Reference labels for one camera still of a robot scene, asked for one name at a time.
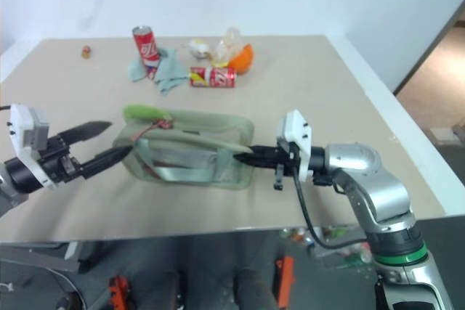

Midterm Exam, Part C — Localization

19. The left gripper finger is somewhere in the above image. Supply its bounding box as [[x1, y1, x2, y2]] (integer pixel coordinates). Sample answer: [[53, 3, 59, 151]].
[[77, 144, 132, 180], [59, 120, 113, 147]]

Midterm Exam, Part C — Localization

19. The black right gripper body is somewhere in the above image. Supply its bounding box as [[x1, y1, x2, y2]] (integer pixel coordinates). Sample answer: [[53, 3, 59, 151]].
[[273, 142, 302, 192]]

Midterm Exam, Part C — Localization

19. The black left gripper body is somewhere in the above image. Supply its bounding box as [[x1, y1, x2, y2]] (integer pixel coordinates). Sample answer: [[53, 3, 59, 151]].
[[36, 133, 84, 185]]

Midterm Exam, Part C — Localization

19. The green mesh zip pouch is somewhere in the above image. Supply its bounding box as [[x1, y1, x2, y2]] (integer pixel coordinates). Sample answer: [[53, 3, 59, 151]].
[[111, 106, 256, 192]]

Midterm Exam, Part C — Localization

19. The red soda can lying down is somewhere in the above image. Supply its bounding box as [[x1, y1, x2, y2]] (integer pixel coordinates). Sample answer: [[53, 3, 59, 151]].
[[189, 66, 238, 90]]

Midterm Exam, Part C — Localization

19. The crumpled green cloth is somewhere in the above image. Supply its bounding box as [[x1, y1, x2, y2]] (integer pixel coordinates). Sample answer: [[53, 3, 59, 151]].
[[126, 47, 190, 97]]

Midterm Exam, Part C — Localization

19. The upright red soda can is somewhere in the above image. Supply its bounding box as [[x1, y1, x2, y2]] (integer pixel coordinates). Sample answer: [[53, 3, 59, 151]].
[[131, 25, 161, 81]]

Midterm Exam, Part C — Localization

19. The bin of colourful rubbish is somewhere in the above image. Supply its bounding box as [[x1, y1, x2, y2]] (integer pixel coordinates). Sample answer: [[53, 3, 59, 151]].
[[281, 225, 376, 272]]

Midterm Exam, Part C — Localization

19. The clear plastic bottle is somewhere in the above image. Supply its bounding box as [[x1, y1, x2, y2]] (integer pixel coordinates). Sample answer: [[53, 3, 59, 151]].
[[211, 27, 244, 68]]

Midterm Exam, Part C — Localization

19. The orange clamp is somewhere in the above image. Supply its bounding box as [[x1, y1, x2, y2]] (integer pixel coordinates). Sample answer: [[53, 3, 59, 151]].
[[108, 274, 131, 310], [275, 256, 295, 306]]

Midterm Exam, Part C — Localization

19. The crumpled white wrapper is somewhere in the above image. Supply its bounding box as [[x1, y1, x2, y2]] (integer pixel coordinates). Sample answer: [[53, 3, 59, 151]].
[[181, 38, 212, 61]]

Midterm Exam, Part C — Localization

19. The cardboard box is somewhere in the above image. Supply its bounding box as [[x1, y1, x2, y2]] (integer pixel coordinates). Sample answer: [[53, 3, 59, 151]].
[[429, 125, 465, 144]]

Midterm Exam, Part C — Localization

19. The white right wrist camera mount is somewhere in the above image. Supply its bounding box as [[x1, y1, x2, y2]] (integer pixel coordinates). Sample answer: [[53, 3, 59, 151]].
[[275, 108, 315, 181]]

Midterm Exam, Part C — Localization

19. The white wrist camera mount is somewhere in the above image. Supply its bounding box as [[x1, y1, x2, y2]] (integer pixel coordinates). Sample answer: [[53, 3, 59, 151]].
[[8, 103, 59, 190], [275, 108, 315, 181]]

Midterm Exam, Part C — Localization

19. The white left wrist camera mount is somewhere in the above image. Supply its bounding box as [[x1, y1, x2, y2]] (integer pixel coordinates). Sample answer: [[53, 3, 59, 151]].
[[8, 103, 59, 190]]

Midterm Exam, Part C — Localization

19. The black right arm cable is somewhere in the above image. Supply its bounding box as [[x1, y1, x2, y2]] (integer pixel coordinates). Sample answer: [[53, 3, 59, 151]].
[[293, 174, 369, 251]]

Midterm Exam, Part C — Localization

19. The green plush keychain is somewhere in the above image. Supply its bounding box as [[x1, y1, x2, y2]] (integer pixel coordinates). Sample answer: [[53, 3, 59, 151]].
[[122, 103, 172, 124]]

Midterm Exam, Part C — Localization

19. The red keychain cord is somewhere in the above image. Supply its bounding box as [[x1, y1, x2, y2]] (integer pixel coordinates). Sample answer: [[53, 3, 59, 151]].
[[132, 116, 177, 142]]

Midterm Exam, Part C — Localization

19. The grey metal frame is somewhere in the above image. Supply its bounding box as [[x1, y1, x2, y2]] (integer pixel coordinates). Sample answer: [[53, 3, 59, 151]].
[[0, 241, 85, 274]]

